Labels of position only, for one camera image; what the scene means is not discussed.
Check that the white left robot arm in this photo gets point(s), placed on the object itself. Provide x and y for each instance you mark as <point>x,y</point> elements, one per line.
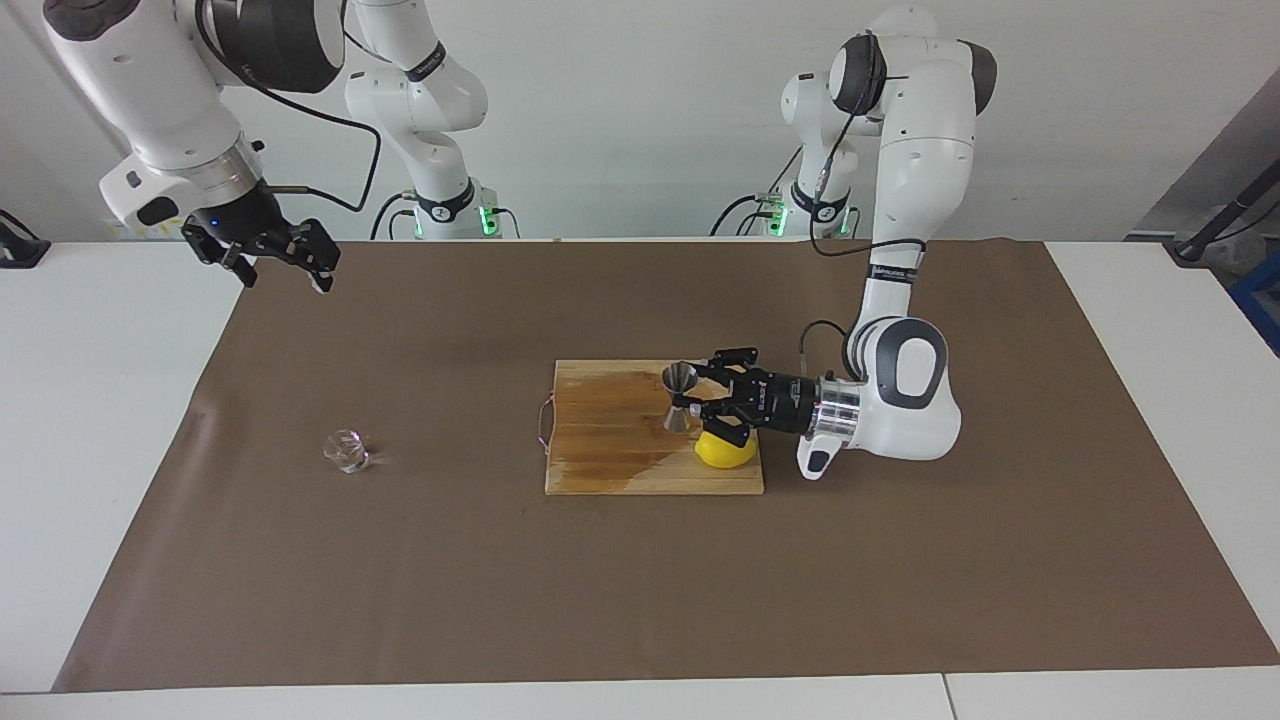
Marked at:
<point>920,180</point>

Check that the brown paper table mat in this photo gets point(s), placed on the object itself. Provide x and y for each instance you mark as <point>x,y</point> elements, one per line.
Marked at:
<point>400,580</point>

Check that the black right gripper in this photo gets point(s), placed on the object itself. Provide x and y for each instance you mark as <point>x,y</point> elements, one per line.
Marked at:
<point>242,218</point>

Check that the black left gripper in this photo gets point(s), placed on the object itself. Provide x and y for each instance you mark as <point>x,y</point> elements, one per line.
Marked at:
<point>785,402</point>

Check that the small clear glass cup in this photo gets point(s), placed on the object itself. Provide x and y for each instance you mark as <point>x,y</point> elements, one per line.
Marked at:
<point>346,452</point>

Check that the blue crate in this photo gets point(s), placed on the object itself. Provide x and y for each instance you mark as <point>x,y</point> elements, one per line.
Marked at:
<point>1262,300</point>

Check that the steel double cone jigger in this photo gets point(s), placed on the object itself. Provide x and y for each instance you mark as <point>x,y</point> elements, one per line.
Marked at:
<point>680,380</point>

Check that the white wall socket box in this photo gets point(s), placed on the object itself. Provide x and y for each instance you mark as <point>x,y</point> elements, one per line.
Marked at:
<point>120,232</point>

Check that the yellow lemon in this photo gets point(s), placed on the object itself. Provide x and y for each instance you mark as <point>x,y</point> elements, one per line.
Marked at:
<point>725,457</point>

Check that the wooden cutting board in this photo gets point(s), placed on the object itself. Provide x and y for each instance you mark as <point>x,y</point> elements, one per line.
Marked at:
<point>600,440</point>

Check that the black tripod pole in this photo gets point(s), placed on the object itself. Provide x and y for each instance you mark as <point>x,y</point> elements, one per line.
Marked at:
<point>1230,210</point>

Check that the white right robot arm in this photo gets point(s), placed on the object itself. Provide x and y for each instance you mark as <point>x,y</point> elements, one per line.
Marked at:
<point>140,80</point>

